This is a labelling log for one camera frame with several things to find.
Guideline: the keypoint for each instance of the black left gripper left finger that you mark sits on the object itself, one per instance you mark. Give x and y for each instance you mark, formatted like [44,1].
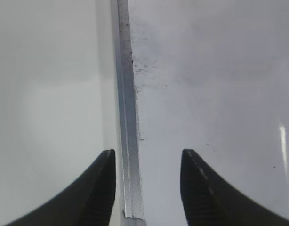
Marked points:
[88,201]

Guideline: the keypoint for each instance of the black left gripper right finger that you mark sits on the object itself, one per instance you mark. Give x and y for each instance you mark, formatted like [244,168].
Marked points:
[209,200]

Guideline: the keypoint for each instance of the white board with aluminium frame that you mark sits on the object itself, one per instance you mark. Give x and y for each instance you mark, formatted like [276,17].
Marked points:
[207,75]

